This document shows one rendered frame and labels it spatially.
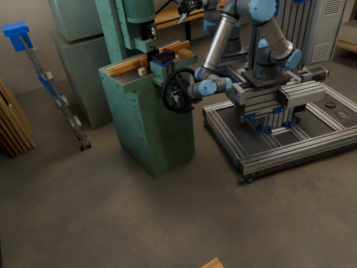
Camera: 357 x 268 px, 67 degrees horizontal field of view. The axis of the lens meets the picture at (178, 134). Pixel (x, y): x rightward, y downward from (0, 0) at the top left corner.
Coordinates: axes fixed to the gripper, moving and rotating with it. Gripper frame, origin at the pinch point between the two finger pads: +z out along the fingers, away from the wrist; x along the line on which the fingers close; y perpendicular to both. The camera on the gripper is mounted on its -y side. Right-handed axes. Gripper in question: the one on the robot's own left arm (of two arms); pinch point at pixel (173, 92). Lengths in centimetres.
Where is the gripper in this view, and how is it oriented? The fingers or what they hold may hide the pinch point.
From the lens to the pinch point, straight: 158.0
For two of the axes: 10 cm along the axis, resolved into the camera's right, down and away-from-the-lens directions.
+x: 7.8, -4.4, 4.5
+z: -5.0, 0.0, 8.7
